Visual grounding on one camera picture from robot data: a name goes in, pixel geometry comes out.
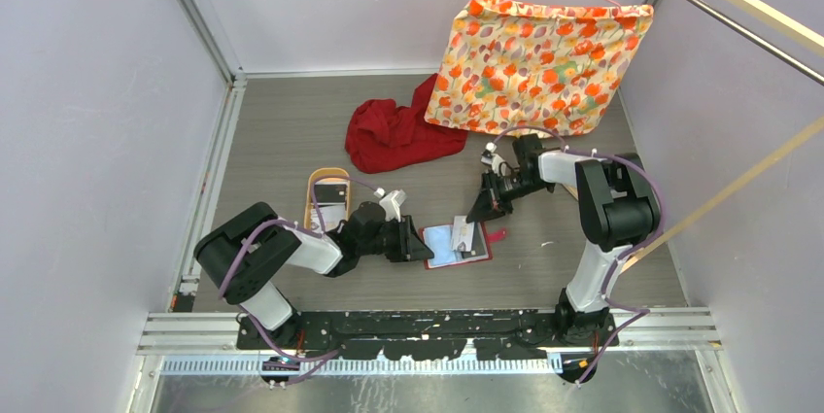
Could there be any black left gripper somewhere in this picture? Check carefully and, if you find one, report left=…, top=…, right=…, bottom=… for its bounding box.
left=358, top=215, right=433, bottom=261

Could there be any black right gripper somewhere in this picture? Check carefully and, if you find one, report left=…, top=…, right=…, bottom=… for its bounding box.
left=467, top=169, right=552, bottom=225

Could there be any red leather card holder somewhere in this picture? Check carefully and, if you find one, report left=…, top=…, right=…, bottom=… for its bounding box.
left=420, top=223, right=507, bottom=270

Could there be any silver VIP card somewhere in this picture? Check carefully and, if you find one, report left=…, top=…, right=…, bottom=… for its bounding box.
left=451, top=216, right=475, bottom=253

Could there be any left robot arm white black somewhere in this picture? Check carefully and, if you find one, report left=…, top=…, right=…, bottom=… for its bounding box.
left=193, top=202, right=434, bottom=349

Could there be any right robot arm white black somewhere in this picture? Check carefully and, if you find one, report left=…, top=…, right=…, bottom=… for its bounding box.
left=466, top=134, right=661, bottom=346

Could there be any white card in tray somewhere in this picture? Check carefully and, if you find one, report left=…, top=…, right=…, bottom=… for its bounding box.
left=310, top=204, right=347, bottom=231

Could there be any yellow oval tray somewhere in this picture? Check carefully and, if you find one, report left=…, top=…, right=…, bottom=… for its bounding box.
left=304, top=167, right=351, bottom=232

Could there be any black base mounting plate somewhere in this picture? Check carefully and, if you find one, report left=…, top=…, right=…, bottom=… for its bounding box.
left=236, top=309, right=619, bottom=361

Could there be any red crumpled cloth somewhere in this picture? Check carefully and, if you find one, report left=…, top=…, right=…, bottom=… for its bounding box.
left=344, top=75, right=468, bottom=174

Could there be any floral orange pillowcase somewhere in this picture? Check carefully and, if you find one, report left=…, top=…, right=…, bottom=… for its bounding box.
left=424, top=0, right=654, bottom=136

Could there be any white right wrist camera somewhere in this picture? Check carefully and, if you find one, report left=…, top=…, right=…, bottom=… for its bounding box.
left=481, top=142, right=511, bottom=176

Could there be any metal rail rod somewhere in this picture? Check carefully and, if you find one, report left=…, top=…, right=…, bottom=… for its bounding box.
left=684, top=0, right=823, bottom=86

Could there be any wooden rack frame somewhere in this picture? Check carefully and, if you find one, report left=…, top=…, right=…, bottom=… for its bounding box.
left=492, top=0, right=824, bottom=273

